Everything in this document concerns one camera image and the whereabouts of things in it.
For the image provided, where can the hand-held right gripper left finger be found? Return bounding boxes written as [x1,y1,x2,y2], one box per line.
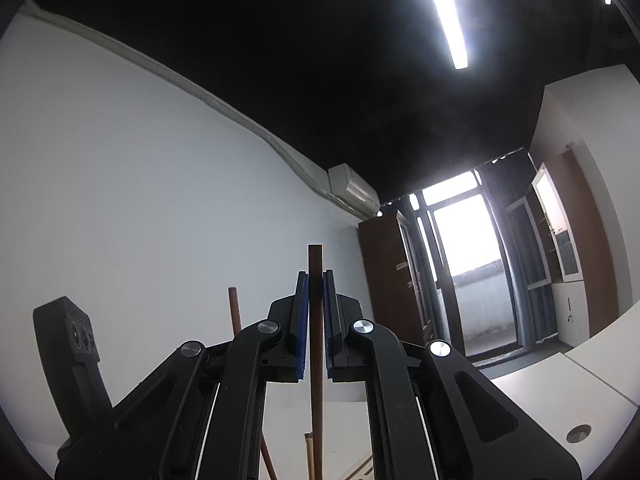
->
[54,270,308,480]

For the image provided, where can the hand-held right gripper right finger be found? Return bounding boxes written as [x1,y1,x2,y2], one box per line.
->
[322,269,584,480]

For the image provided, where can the reddish brown chopstick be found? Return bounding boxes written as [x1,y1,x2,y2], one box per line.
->
[227,286,278,480]
[307,243,325,480]

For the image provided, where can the dark brown cabinet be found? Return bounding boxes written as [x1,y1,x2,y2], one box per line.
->
[357,210,426,346]

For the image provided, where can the dark grey curtain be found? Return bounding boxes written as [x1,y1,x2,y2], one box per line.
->
[472,152,553,346]
[395,197,451,351]

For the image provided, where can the white air conditioner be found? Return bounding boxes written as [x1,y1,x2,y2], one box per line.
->
[327,162,381,216]

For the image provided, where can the glass balcony door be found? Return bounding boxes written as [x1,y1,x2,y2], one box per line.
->
[407,170,518,356]

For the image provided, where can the white framed glass door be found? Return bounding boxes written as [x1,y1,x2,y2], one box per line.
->
[506,195,552,292]

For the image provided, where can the wooden cabinet with glass door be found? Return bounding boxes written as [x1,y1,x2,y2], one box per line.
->
[530,147,622,341]

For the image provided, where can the long ceiling light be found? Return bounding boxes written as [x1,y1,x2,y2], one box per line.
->
[416,0,469,70]

